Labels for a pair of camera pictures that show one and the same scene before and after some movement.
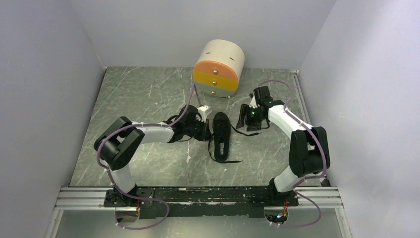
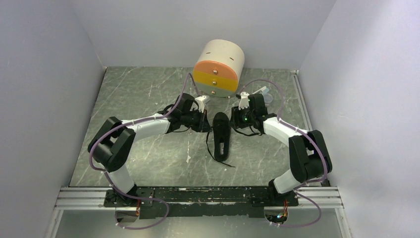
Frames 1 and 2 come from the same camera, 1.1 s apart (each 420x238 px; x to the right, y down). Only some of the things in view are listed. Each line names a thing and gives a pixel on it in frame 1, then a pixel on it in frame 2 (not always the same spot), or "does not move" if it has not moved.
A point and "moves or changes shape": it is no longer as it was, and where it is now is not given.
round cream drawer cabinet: [218, 68] does not move
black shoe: [222, 130] does not move
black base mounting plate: [153, 202] does not move
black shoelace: [232, 161] moves or changes shape
